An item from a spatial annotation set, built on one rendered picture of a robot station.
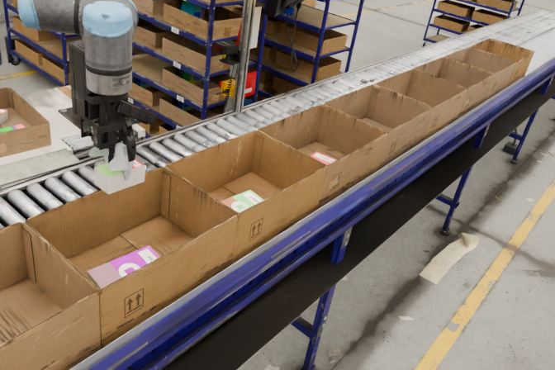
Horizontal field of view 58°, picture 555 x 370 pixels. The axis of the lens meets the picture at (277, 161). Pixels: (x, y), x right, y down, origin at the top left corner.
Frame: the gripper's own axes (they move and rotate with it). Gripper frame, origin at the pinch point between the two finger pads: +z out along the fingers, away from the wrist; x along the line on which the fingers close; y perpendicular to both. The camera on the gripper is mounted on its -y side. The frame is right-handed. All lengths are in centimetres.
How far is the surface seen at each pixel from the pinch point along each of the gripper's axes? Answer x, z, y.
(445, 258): 36, 115, -194
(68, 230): -7.8, 18.3, 9.5
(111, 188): 2.7, 2.6, 4.3
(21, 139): -84, 35, -16
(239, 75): -65, 22, -113
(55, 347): 21.0, 18.3, 29.2
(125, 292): 21.0, 14.8, 13.7
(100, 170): -0.7, -0.6, 4.6
